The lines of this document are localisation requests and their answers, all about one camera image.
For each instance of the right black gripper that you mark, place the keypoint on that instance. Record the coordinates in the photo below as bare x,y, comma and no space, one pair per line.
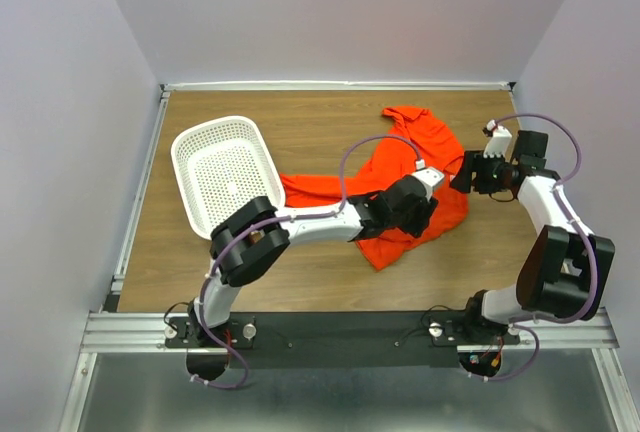
474,162

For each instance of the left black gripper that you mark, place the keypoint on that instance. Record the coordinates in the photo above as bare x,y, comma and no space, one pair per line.
423,213

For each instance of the orange t shirt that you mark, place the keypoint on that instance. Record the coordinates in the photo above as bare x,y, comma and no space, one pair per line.
391,160

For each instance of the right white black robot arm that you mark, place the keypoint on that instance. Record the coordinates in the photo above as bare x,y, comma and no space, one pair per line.
563,277

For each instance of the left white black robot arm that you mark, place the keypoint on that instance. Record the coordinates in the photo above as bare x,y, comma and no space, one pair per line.
246,245

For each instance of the white perforated plastic basket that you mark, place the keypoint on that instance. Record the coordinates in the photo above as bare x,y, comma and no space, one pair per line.
220,165

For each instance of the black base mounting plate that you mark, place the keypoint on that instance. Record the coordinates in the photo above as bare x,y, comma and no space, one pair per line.
434,338

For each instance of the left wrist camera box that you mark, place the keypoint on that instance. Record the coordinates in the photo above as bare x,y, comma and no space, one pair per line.
430,178

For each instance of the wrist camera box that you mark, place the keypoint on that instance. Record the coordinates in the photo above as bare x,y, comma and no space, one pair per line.
499,139
430,178

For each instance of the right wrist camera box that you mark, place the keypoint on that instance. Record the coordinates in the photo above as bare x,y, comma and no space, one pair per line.
499,139

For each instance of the aluminium frame rail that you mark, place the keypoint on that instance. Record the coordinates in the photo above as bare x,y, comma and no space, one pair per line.
84,369

